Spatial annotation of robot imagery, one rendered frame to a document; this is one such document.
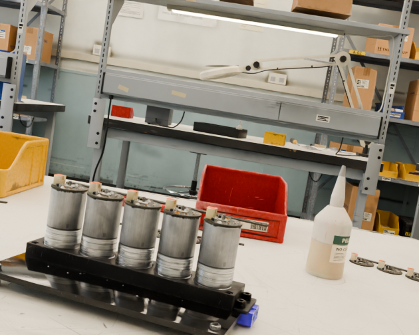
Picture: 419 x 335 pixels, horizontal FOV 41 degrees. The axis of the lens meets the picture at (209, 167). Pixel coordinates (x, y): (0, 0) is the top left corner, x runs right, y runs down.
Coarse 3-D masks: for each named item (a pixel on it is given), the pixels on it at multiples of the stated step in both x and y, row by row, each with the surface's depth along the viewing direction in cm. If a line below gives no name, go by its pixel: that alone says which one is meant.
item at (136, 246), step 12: (132, 216) 36; (144, 216) 36; (156, 216) 37; (132, 228) 36; (144, 228) 36; (156, 228) 37; (120, 240) 37; (132, 240) 36; (144, 240) 36; (120, 252) 37; (132, 252) 36; (144, 252) 36; (120, 264) 37; (132, 264) 36; (144, 264) 37
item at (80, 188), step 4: (52, 184) 38; (56, 184) 38; (60, 184) 38; (68, 184) 39; (72, 184) 40; (56, 188) 38; (60, 188) 37; (64, 188) 38; (68, 188) 38; (72, 188) 38; (76, 188) 38; (80, 188) 38; (84, 188) 39
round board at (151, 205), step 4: (124, 200) 37; (132, 200) 37; (140, 200) 38; (128, 204) 36; (132, 204) 36; (140, 204) 36; (144, 204) 36; (148, 204) 37; (152, 204) 37; (156, 204) 37; (160, 204) 38; (144, 208) 36; (148, 208) 36; (152, 208) 36; (156, 208) 36; (160, 208) 37
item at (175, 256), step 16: (176, 224) 35; (192, 224) 36; (160, 240) 36; (176, 240) 35; (192, 240) 36; (160, 256) 36; (176, 256) 35; (192, 256) 36; (160, 272) 36; (176, 272) 36
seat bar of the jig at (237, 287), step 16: (32, 256) 38; (48, 256) 38; (64, 256) 37; (80, 256) 37; (96, 272) 37; (112, 272) 36; (128, 272) 36; (144, 272) 36; (192, 272) 38; (160, 288) 36; (176, 288) 35; (192, 288) 35; (208, 288) 35; (240, 288) 36; (208, 304) 35; (224, 304) 34
